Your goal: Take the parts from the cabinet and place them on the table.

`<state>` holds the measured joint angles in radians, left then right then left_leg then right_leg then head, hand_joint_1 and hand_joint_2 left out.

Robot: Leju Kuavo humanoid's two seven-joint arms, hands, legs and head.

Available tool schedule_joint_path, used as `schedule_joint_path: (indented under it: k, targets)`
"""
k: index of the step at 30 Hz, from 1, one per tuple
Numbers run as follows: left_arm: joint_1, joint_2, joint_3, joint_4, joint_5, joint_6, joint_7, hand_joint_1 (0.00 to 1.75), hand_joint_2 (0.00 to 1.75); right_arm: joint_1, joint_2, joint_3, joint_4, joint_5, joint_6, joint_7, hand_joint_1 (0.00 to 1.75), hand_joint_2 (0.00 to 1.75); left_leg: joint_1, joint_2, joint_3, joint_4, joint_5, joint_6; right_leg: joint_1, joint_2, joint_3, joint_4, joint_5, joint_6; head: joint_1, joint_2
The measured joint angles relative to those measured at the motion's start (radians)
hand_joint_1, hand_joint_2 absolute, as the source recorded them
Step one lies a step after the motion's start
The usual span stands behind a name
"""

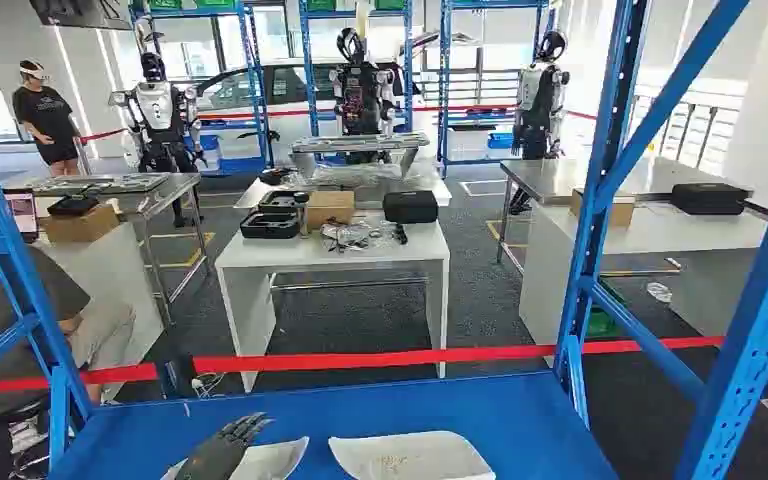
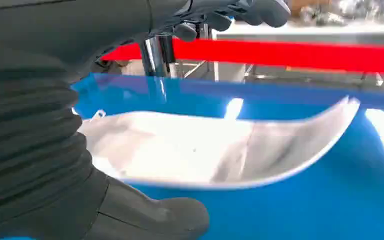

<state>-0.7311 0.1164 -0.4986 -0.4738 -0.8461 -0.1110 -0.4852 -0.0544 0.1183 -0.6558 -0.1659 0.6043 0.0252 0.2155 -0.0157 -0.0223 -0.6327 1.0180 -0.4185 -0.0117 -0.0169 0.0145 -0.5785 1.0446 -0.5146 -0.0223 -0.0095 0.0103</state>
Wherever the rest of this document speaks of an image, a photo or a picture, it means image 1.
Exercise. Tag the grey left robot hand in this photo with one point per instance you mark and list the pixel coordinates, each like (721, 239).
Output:
(218, 454)

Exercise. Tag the small white plastic tray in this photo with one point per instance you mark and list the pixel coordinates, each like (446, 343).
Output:
(271, 460)

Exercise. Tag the long red barrier tape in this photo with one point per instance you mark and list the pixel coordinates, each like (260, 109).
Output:
(357, 361)

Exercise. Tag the large white plastic tray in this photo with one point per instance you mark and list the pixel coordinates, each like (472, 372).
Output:
(417, 457)

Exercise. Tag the big blue steel shelf rack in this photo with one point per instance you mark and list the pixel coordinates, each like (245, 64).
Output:
(424, 407)

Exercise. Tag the open black foam case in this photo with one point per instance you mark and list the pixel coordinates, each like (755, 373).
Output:
(270, 226)

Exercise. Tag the black foam insert tray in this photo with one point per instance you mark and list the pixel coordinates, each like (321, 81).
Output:
(281, 201)

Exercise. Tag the cardboard box with device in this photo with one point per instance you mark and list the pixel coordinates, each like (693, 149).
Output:
(82, 226)

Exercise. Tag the seated person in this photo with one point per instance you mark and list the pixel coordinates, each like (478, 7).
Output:
(0, 298)

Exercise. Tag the steel table with tray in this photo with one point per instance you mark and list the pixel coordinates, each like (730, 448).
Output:
(172, 189)

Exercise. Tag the small cardboard box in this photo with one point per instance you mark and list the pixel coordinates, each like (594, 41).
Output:
(330, 208)

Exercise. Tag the black handheld device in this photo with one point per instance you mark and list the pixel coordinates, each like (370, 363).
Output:
(72, 205)

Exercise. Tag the flat metal parts tray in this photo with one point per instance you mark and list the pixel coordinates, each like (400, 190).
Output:
(99, 183)

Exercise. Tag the tablet screen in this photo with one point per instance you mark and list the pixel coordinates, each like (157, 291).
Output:
(23, 212)

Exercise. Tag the small black zip case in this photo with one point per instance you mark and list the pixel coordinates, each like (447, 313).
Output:
(410, 206)

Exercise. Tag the steel tray stand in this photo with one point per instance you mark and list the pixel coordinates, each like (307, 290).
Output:
(357, 142)

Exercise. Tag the white-chested humanoid robot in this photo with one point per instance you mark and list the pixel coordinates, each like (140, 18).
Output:
(159, 116)

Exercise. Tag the thin red barrier tape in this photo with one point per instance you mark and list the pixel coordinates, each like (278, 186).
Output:
(271, 114)

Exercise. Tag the white car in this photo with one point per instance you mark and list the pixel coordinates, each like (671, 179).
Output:
(291, 86)

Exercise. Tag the blue background shelf rack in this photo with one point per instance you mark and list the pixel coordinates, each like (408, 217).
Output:
(445, 79)
(308, 66)
(251, 79)

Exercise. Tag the standing person with headset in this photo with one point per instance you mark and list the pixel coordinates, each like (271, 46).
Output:
(46, 119)

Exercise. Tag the black-chested humanoid robot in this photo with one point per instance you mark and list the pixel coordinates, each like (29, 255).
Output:
(359, 93)

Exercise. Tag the blue storage crate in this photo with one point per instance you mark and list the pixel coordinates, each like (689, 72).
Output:
(500, 140)

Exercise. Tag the bare steel bench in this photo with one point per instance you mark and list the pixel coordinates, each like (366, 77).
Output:
(550, 179)

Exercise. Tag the clear plastic bag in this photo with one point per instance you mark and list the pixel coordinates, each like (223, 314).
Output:
(659, 291)

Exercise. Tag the flat cardboard box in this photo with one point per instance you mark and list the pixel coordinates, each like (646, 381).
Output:
(622, 210)

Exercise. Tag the silver-backed humanoid robot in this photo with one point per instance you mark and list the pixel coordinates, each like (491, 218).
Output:
(538, 93)

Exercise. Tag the long white table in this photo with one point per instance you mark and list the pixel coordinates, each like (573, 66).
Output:
(675, 232)

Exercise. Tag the large black carry case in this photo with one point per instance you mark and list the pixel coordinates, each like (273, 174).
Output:
(708, 199)

